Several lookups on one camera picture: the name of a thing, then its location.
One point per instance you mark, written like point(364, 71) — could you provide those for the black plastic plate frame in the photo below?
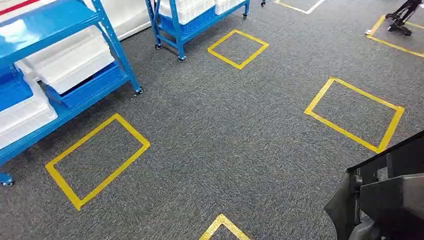
point(394, 198)

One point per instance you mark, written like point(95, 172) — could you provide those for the yellow floor tape square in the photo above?
point(225, 59)
point(99, 127)
point(341, 130)

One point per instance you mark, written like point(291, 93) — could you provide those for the blue wheeled shelf rack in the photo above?
point(175, 33)

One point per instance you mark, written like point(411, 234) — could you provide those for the white car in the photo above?
point(129, 16)

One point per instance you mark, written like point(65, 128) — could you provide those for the small white floor object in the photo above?
point(368, 32)

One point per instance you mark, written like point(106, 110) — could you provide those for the blue metal shelf rack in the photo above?
point(33, 36)

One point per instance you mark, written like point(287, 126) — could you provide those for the black floor stand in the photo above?
point(399, 28)

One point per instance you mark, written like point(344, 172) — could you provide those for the red barrier belt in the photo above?
point(16, 6)

